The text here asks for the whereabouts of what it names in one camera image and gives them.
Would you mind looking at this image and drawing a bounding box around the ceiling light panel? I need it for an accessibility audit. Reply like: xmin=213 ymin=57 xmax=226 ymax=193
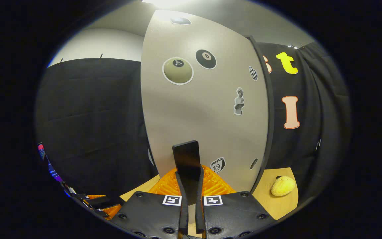
xmin=141 ymin=0 xmax=191 ymax=9

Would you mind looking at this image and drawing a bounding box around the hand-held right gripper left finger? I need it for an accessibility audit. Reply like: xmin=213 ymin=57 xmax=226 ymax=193
xmin=110 ymin=168 xmax=189 ymax=239

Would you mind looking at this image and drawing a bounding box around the yellow toy fruit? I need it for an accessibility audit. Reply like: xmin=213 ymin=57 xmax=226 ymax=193
xmin=271 ymin=176 xmax=296 ymax=197

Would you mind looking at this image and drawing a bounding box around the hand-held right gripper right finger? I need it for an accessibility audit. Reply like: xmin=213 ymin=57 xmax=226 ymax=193
xmin=195 ymin=165 xmax=275 ymax=239

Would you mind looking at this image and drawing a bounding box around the grey cabinet door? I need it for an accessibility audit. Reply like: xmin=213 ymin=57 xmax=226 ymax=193
xmin=140 ymin=9 xmax=270 ymax=196

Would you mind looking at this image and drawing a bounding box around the black backdrop cloth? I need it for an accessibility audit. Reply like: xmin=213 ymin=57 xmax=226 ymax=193
xmin=36 ymin=58 xmax=160 ymax=203
xmin=256 ymin=41 xmax=352 ymax=213

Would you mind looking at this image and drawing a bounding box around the black cabinet door handle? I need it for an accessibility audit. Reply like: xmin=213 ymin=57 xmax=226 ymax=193
xmin=172 ymin=140 xmax=202 ymax=197

